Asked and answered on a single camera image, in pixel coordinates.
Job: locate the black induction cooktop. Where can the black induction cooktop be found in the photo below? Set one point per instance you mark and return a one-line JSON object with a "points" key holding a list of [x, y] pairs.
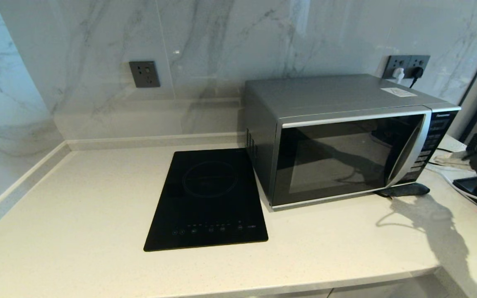
{"points": [[209, 198]]}

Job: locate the black power plug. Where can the black power plug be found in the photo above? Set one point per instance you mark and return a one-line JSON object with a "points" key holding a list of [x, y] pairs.
{"points": [[416, 73]]}

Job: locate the grey double wall socket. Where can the grey double wall socket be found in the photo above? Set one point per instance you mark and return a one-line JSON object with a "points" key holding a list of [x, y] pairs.
{"points": [[404, 62]]}

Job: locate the silver microwave oven body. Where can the silver microwave oven body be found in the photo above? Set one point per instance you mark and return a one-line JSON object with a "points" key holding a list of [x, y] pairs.
{"points": [[325, 93]]}

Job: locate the white power plug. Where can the white power plug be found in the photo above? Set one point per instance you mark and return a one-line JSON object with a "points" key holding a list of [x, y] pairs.
{"points": [[398, 74]]}

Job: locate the grey single wall socket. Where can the grey single wall socket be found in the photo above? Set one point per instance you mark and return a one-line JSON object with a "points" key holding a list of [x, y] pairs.
{"points": [[144, 74]]}

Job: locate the grey cabinet door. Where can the grey cabinet door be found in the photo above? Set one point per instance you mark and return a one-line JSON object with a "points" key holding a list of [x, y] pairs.
{"points": [[387, 288]]}

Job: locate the dark grey rubber mat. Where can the dark grey rubber mat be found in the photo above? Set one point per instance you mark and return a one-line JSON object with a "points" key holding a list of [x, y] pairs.
{"points": [[406, 190]]}

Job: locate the white paper sticker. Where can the white paper sticker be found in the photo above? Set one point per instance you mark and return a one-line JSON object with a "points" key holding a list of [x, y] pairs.
{"points": [[398, 92]]}

